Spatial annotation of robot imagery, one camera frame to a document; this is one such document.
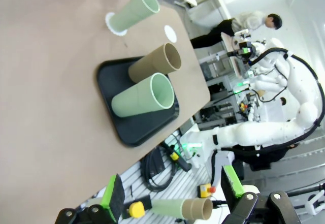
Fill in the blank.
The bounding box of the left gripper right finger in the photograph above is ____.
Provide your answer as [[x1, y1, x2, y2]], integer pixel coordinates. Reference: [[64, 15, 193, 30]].
[[220, 165, 300, 224]]

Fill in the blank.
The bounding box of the black plastic tray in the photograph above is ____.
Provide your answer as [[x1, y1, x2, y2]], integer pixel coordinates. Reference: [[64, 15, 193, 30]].
[[96, 56, 180, 148]]

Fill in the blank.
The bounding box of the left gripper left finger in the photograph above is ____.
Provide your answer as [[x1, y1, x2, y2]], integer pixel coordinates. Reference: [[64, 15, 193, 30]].
[[54, 173, 126, 224]]

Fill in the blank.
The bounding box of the black pendant yellow button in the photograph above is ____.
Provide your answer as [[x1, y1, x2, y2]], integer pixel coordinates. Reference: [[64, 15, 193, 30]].
[[159, 142, 192, 172]]

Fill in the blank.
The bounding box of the person in grey jacket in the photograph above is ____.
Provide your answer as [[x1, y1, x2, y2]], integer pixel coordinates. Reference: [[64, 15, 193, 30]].
[[190, 11, 283, 49]]

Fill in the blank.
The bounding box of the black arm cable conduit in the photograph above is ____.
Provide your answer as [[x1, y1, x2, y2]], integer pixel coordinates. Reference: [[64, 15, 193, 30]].
[[250, 47, 325, 148]]

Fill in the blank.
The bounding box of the black coiled cable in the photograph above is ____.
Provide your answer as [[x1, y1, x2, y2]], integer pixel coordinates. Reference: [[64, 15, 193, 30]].
[[141, 147, 178, 191]]

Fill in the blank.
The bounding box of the orange box red button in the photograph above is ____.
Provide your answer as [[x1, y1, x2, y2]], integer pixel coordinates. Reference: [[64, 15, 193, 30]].
[[197, 182, 217, 199]]

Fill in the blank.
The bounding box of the brown plastic cup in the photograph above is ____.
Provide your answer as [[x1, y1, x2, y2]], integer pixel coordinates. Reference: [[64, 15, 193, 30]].
[[127, 43, 182, 83]]

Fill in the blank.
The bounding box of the white scalloped paper coaster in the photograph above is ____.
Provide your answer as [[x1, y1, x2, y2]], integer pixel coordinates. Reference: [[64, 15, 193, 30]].
[[105, 12, 128, 37], [164, 25, 178, 43]]

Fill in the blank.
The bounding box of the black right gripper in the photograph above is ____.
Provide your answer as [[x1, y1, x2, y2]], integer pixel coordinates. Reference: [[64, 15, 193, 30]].
[[236, 41, 257, 57]]

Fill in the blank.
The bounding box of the spare mint green cup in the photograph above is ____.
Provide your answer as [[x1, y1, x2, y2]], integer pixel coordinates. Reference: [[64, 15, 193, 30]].
[[151, 199, 185, 219]]

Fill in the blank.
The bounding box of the mint green plastic cup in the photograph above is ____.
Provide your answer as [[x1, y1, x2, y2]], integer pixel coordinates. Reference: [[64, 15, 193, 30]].
[[111, 73, 175, 118], [108, 0, 161, 33]]

